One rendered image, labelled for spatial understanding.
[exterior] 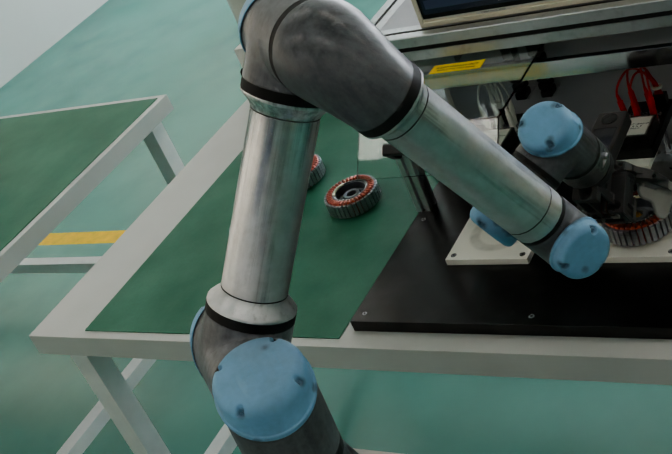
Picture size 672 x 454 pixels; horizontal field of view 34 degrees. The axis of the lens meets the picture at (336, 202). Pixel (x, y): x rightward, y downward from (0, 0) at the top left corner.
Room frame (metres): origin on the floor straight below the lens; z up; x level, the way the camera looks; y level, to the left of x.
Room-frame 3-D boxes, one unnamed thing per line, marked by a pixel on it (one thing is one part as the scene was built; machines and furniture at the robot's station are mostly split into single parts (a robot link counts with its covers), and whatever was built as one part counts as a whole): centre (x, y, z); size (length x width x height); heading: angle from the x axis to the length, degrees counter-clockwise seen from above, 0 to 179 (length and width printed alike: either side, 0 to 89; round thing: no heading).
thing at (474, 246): (1.56, -0.23, 0.78); 0.15 x 0.15 x 0.01; 50
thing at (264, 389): (1.06, 0.17, 1.02); 0.13 x 0.12 x 0.14; 10
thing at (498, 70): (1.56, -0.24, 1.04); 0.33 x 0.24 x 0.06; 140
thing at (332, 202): (1.92, -0.03, 0.77); 0.11 x 0.11 x 0.04
